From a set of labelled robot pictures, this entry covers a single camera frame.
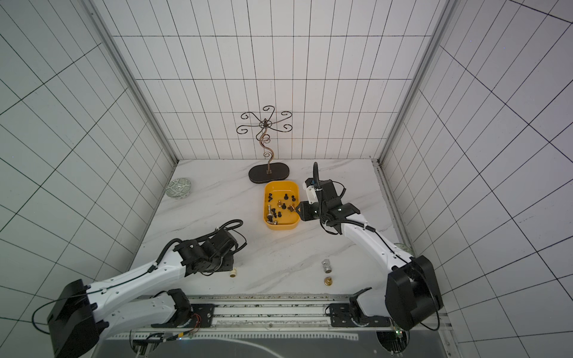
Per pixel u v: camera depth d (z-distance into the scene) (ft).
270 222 3.05
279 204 3.30
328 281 2.58
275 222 3.03
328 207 2.08
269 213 3.20
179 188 3.50
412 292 1.31
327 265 2.72
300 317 2.44
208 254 1.95
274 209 3.25
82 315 1.27
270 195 3.41
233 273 2.64
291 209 3.29
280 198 3.39
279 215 3.20
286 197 3.39
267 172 3.72
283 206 3.30
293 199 3.39
